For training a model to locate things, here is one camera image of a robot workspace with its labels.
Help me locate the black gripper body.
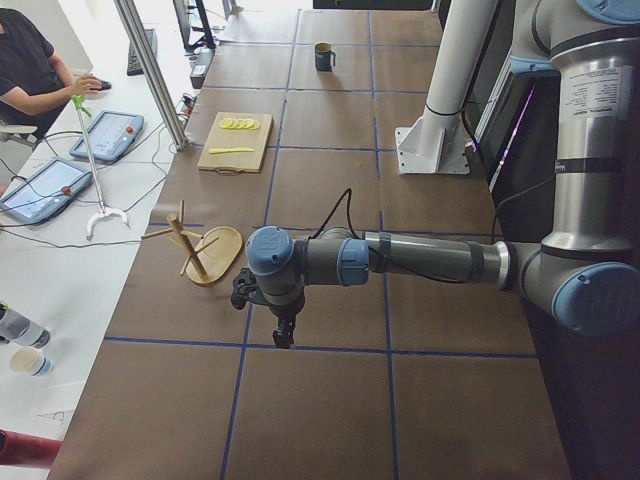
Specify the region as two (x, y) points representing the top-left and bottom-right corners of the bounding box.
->
(269, 294), (305, 333)

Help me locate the dark green mug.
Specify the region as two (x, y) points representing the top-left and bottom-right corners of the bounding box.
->
(314, 42), (336, 72)

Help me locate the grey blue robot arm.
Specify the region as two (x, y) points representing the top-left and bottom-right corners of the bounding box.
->
(230, 1), (639, 348)

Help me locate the wooden cup storage rack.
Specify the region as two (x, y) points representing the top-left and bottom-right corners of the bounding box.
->
(141, 200), (244, 287)

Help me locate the white paper cup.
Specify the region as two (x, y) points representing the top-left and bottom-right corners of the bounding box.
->
(9, 347), (53, 377)

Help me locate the yellow plastic knife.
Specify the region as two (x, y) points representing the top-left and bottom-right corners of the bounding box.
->
(208, 147), (255, 155)

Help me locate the wooden cutting board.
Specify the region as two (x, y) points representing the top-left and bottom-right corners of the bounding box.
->
(197, 111), (273, 173)

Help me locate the orange black connector block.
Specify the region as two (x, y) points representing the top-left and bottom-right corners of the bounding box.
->
(180, 94), (195, 117)

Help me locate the far blue teach pendant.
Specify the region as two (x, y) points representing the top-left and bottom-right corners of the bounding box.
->
(82, 110), (145, 164)

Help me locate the blue teach pendant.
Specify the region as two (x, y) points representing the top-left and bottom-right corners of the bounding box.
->
(1, 158), (92, 225)
(82, 110), (145, 164)

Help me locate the near blue teach pendant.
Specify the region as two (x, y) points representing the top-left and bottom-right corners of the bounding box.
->
(1, 158), (92, 225)

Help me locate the clear water bottle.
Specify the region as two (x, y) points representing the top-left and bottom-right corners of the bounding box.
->
(1, 303), (51, 348)

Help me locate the black power box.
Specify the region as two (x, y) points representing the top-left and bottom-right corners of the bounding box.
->
(190, 48), (215, 89)

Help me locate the red object at edge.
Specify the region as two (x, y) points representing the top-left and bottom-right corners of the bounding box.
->
(1, 430), (63, 469)

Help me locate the black keyboard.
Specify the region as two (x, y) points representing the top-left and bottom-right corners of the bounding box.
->
(126, 28), (157, 77)

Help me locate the silver reacher grabber tool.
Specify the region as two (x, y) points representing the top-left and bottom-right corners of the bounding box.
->
(71, 95), (129, 240)

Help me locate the person in black shirt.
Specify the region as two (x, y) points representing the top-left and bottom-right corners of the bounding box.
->
(1, 8), (101, 138)

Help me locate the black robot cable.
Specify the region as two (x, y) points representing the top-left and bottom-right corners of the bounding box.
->
(308, 187), (559, 281)

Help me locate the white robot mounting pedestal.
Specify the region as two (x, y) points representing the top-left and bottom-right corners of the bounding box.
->
(395, 0), (498, 175)

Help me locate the aluminium frame post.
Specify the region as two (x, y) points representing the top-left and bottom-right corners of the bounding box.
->
(114, 0), (188, 151)

